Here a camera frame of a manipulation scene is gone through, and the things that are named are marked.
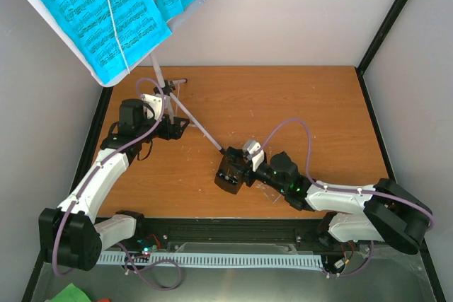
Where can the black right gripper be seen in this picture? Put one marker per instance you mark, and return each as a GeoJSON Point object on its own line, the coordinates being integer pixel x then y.
{"type": "Point", "coordinates": [247, 175]}

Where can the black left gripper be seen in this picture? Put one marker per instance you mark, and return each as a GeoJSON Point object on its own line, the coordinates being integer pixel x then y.
{"type": "Point", "coordinates": [177, 132]}

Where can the black metronome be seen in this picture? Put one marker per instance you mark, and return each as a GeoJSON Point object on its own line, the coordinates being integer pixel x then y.
{"type": "Point", "coordinates": [229, 176]}

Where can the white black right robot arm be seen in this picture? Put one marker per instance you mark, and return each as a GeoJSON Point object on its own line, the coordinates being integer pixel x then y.
{"type": "Point", "coordinates": [383, 212]}

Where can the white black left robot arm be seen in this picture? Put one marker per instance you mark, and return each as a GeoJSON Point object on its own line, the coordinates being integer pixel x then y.
{"type": "Point", "coordinates": [70, 236]}

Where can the left blue sheet music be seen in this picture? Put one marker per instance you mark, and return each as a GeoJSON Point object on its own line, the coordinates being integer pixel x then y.
{"type": "Point", "coordinates": [95, 15]}

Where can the green paper sheet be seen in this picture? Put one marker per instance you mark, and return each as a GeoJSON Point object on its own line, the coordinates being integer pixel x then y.
{"type": "Point", "coordinates": [70, 293]}

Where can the white tripod music stand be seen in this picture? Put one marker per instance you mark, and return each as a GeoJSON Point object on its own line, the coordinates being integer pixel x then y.
{"type": "Point", "coordinates": [106, 15]}

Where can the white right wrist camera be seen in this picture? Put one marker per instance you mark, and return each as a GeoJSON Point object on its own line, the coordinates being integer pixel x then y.
{"type": "Point", "coordinates": [253, 152]}

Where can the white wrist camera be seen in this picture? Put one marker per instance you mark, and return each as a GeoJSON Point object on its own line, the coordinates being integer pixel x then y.
{"type": "Point", "coordinates": [253, 152]}
{"type": "Point", "coordinates": [154, 105]}

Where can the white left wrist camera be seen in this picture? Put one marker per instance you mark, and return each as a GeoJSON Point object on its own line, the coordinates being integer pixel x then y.
{"type": "Point", "coordinates": [154, 105]}

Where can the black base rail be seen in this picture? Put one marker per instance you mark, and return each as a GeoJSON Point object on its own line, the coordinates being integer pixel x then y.
{"type": "Point", "coordinates": [167, 233]}

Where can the light blue cable duct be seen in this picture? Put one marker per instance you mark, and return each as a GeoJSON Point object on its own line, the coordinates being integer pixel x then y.
{"type": "Point", "coordinates": [234, 261]}

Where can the black right frame post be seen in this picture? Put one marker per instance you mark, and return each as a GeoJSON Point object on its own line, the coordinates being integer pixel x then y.
{"type": "Point", "coordinates": [378, 39]}

